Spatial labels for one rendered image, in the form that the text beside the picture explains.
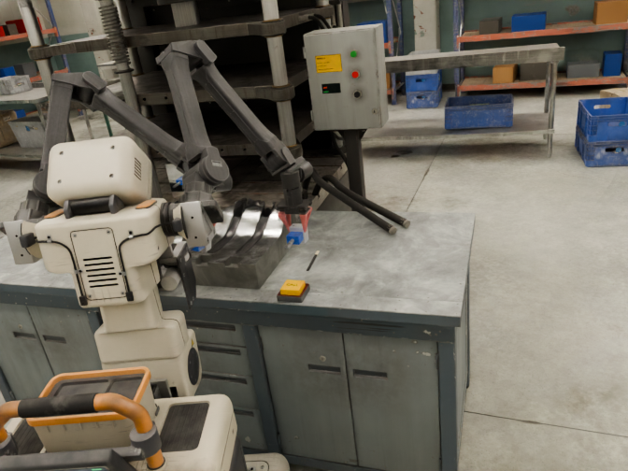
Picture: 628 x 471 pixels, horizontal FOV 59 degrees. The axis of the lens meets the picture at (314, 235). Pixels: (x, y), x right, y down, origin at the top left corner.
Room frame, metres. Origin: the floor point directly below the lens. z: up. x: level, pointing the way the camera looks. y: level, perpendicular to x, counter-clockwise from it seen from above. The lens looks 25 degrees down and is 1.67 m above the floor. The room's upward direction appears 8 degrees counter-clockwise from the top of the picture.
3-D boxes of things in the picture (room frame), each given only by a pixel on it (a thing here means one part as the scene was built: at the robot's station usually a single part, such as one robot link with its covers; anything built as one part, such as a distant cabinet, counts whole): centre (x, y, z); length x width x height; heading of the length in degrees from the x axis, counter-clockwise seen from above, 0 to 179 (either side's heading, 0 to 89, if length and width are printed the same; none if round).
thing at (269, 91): (2.84, 0.45, 1.20); 1.29 x 0.83 x 0.19; 69
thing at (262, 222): (1.80, 0.24, 0.92); 0.35 x 0.16 x 0.09; 159
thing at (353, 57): (2.38, -0.22, 0.74); 0.31 x 0.22 x 1.47; 69
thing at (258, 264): (1.81, 0.23, 0.87); 0.50 x 0.26 x 0.14; 159
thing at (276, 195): (2.84, 0.46, 0.76); 1.30 x 0.84 x 0.07; 69
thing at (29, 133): (6.73, 3.08, 0.42); 0.60 x 0.42 x 0.33; 60
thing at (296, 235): (1.58, 0.07, 0.93); 0.13 x 0.05 x 0.05; 158
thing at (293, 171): (1.63, 0.05, 1.12); 0.07 x 0.06 x 0.07; 150
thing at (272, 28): (2.84, 0.45, 1.45); 1.29 x 0.82 x 0.19; 69
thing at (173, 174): (2.75, 0.45, 0.87); 0.50 x 0.27 x 0.17; 159
